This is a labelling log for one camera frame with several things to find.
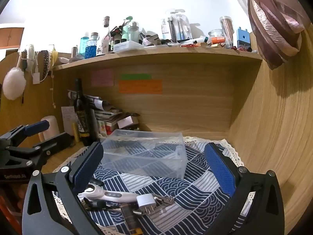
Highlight black gold tube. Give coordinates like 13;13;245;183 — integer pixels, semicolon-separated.
120;203;143;235

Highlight white power plug adapter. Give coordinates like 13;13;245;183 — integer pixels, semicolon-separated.
136;194;157;215

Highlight pink mug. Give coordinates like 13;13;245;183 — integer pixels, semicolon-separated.
38;116;60;142

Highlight yellow wooden stick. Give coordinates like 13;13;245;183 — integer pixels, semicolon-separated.
72;123;80;143

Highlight white paper note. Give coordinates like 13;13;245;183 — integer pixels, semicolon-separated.
61;106;76;136

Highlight dark wine bottle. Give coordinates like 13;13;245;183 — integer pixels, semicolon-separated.
74;78;96;146

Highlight white fluffy pompom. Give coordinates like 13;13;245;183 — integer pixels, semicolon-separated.
3;67;27;100

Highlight stack of books and magazines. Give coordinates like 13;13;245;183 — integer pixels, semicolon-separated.
67;89;140;139

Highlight blue white patterned cloth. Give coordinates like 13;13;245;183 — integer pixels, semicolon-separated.
88;137;244;234

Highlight small white box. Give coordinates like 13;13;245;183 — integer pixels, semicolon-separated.
117;116;139;129

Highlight pink sticky note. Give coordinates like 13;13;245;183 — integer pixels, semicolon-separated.
91;69;114;87

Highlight silver keys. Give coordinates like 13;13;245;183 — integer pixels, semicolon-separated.
152;193;174;205

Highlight green sticky note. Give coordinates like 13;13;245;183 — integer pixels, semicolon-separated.
120;73;152;81

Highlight blue bead bottle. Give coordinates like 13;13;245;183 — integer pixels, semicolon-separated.
85;32;98;59

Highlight clear plastic storage box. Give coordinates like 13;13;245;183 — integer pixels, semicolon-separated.
101;129;187;179

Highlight orange sticky note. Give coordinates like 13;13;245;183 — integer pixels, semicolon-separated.
119;80;163;94

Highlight clear plastic tray on shelf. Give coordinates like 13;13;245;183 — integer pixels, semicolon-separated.
113;40;144;53

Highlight wooden shelf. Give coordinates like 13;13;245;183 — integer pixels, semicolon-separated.
53;47;262;72

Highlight toothbrush package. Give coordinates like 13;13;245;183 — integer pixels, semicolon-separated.
168;9;192;42

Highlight blue box on shelf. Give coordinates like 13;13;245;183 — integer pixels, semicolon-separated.
237;27;251;49

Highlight orange capped tube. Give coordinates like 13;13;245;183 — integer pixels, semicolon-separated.
207;36;226;45

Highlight clear jar with sticks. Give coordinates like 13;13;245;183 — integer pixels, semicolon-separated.
220;16;234;48

